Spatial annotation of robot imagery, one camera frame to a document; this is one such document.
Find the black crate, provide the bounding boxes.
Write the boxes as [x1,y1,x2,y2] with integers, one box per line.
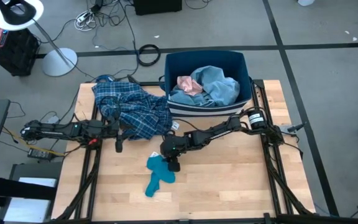
[0,26,40,78]

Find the white floor lamp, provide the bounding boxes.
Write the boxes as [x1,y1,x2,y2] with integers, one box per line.
[0,0,79,78]

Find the coiled black cable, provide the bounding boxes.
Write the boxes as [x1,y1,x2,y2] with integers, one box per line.
[137,43,162,67]

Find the grey white cabinet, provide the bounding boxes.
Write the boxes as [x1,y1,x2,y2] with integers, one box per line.
[0,161,62,224]

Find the grey power adapter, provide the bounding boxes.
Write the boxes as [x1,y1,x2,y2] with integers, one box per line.
[42,114,61,131]

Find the yellow cable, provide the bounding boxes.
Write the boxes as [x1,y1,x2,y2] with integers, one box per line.
[1,126,67,156]

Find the navy white striped fabric bin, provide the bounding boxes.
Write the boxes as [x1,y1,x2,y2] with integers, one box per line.
[163,49,254,118]

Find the white power strip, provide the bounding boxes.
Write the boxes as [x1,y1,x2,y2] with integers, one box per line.
[74,10,98,32]

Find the blue plaid shirt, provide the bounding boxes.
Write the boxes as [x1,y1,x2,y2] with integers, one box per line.
[91,80,180,141]

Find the black power adapter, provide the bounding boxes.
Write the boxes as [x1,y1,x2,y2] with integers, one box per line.
[26,147,56,162]

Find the blue cable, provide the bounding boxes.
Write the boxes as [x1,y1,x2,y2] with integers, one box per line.
[95,73,115,84]

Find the light blue denim jeans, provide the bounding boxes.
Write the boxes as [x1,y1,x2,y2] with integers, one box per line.
[168,65,241,108]

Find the pale pink garment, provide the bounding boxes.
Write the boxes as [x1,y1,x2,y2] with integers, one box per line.
[176,75,204,96]

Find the black box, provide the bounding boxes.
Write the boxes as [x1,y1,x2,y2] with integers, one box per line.
[133,0,183,16]

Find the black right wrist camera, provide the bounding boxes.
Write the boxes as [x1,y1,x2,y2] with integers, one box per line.
[167,157,181,173]

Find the grey metal bracket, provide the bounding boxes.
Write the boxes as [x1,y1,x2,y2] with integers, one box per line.
[286,121,307,134]

